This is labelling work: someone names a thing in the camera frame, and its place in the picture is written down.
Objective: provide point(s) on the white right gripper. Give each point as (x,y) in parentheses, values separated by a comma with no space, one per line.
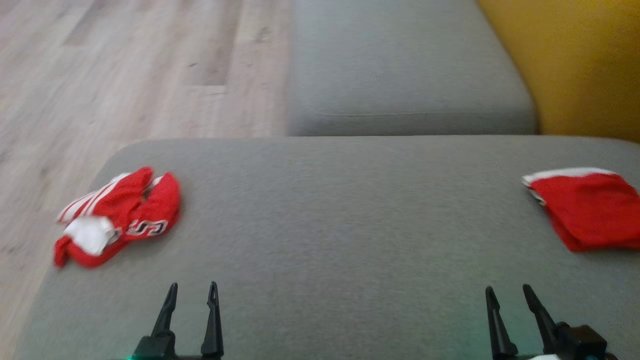
(545,357)

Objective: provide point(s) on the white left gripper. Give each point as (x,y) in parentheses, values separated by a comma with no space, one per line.
(157,347)

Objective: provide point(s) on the red shirt with lettering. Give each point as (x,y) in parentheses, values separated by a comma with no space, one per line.
(117,215)

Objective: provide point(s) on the red white sports shirt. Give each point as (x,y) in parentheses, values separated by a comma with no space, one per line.
(590,210)

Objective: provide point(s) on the large grey sofa seat cushion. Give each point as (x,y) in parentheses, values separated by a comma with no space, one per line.
(325,240)

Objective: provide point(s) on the yellow sofa cushion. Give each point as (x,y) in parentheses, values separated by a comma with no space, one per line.
(575,60)

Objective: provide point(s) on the small grey sofa cushion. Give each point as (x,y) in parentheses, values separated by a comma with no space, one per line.
(405,65)

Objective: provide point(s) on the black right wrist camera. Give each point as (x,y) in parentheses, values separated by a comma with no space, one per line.
(580,342)

